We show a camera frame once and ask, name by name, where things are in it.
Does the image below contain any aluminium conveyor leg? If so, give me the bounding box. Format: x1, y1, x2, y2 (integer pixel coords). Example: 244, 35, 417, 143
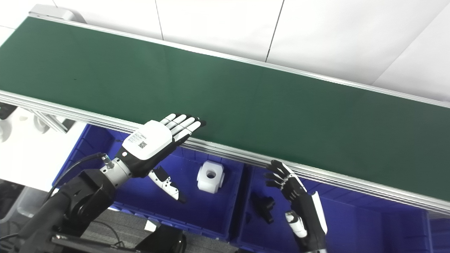
28, 108, 76, 134

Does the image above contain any black plastic part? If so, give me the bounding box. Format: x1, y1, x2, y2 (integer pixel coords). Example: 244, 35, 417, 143
250, 192, 276, 225

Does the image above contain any blue plastic bin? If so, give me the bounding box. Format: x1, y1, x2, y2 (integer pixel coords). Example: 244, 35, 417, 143
426, 210, 450, 253
52, 123, 247, 241
230, 164, 431, 253

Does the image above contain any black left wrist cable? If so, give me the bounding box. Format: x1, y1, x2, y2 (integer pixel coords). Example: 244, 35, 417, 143
44, 152, 115, 205

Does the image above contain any thin black floor cable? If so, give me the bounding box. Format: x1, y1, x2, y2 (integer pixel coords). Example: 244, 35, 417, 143
91, 219, 124, 247

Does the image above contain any white plastic part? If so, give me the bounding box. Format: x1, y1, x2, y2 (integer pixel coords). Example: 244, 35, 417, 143
197, 161, 226, 194

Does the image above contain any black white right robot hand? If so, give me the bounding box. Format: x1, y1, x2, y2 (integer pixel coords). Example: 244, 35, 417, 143
264, 160, 328, 252

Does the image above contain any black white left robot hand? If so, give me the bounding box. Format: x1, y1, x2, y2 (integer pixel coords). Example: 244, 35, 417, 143
114, 113, 207, 204

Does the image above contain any green conveyor belt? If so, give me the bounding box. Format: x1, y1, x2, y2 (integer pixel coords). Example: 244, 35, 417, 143
0, 17, 450, 202
0, 13, 450, 215

